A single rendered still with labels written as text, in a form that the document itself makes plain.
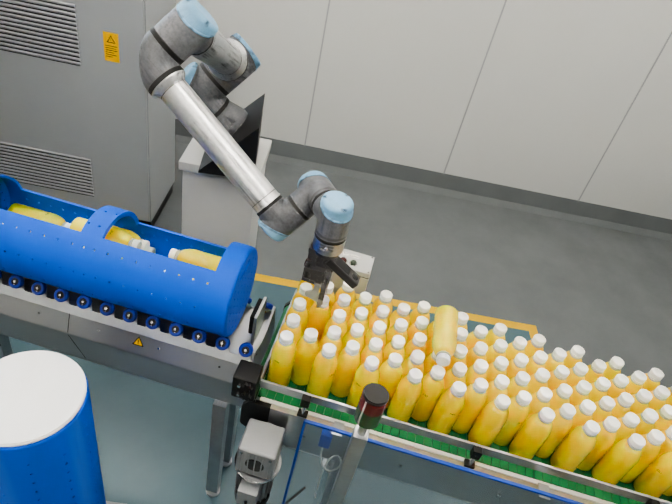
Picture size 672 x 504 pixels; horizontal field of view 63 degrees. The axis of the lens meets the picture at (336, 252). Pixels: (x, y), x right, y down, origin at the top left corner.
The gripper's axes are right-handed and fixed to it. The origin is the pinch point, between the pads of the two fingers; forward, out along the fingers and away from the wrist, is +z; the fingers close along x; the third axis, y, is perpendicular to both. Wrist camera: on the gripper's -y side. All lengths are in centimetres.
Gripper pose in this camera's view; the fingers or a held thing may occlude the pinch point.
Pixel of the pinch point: (322, 299)
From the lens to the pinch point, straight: 171.2
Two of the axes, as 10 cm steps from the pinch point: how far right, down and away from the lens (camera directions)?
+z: -1.9, 7.6, 6.2
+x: -2.1, 5.9, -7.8
